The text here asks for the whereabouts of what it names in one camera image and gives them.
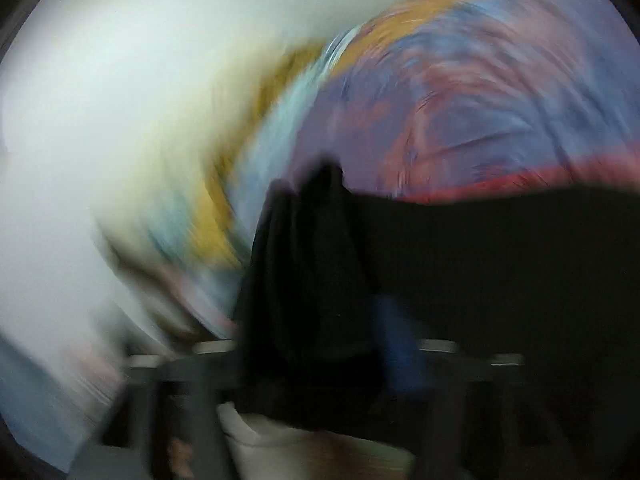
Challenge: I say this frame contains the black pants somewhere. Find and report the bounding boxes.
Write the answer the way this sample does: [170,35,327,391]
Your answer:
[235,164,639,479]

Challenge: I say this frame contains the white trousers right leg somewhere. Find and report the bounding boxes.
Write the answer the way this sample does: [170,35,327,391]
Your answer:
[217,402,414,480]

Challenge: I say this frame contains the blue white striped sheet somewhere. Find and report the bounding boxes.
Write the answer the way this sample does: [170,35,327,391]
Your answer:
[199,24,362,340]

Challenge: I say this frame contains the yellow floral blanket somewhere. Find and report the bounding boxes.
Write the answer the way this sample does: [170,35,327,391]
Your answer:
[184,41,331,266]

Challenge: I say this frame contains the colourful striped floral quilt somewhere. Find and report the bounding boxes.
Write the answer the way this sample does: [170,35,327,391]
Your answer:
[285,0,639,200]

